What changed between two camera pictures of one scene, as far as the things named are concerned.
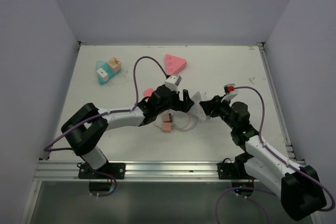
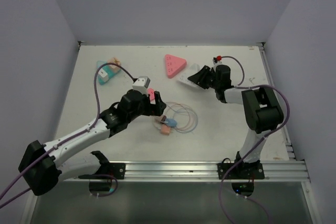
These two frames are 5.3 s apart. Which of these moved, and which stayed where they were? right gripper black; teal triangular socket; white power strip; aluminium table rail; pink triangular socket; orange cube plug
Moved: white power strip; right gripper black
Stayed: pink triangular socket; teal triangular socket; orange cube plug; aluminium table rail
